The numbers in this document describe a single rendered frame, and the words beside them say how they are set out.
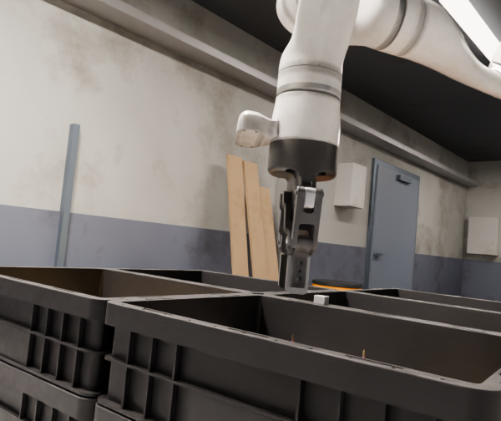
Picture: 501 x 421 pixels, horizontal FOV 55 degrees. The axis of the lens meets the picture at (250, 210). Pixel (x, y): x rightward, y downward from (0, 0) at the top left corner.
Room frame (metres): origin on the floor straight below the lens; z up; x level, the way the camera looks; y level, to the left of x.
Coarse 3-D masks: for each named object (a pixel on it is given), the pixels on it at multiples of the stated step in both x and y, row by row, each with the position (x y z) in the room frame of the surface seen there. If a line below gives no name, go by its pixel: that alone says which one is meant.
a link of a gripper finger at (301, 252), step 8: (304, 240) 0.46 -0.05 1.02; (296, 248) 0.46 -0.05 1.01; (304, 248) 0.46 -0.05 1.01; (296, 256) 0.48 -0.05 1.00; (304, 256) 0.48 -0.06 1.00; (296, 264) 0.48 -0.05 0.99; (304, 264) 0.48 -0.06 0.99; (296, 272) 0.48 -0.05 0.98; (304, 272) 0.48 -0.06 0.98; (296, 280) 0.48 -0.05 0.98; (304, 280) 0.48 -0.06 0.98
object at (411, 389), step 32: (128, 320) 0.51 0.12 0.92; (160, 320) 0.48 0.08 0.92; (192, 320) 0.46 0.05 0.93; (384, 320) 0.64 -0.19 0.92; (416, 320) 0.62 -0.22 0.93; (224, 352) 0.43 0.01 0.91; (256, 352) 0.41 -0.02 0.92; (288, 352) 0.39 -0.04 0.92; (320, 352) 0.37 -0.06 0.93; (320, 384) 0.37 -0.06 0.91; (352, 384) 0.36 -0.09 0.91; (384, 384) 0.34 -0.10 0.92; (416, 384) 0.33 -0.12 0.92; (448, 384) 0.32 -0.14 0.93; (480, 384) 0.32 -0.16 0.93; (448, 416) 0.32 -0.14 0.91; (480, 416) 0.31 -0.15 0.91
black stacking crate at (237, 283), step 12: (168, 276) 1.15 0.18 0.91; (180, 276) 1.18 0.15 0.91; (192, 276) 1.21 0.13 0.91; (204, 276) 1.23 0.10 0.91; (216, 276) 1.21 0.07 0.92; (228, 276) 1.18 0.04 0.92; (240, 288) 1.16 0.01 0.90; (252, 288) 1.14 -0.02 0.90; (264, 288) 1.12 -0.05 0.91; (276, 288) 1.10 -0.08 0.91
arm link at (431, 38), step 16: (416, 0) 0.52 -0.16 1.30; (416, 16) 0.52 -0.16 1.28; (432, 16) 0.53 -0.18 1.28; (448, 16) 0.54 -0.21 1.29; (400, 32) 0.53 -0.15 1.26; (416, 32) 0.53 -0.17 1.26; (432, 32) 0.53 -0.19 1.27; (448, 32) 0.54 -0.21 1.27; (384, 48) 0.55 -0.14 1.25; (400, 48) 0.55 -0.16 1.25; (416, 48) 0.54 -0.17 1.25; (432, 48) 0.55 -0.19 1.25; (448, 48) 0.55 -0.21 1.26; (464, 48) 0.56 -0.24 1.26; (432, 64) 0.57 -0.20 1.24; (448, 64) 0.57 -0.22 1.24; (464, 64) 0.57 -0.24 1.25; (480, 64) 0.58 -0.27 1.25; (496, 64) 0.61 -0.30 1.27; (464, 80) 0.59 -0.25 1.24; (480, 80) 0.58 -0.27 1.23; (496, 80) 0.59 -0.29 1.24; (496, 96) 0.61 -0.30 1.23
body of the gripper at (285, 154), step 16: (272, 144) 0.50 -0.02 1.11; (288, 144) 0.49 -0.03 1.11; (304, 144) 0.48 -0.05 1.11; (320, 144) 0.48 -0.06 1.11; (272, 160) 0.50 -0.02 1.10; (288, 160) 0.48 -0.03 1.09; (304, 160) 0.48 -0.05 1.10; (320, 160) 0.48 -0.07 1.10; (336, 160) 0.50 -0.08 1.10; (288, 176) 0.52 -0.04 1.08; (304, 176) 0.48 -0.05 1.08; (320, 176) 0.50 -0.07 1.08
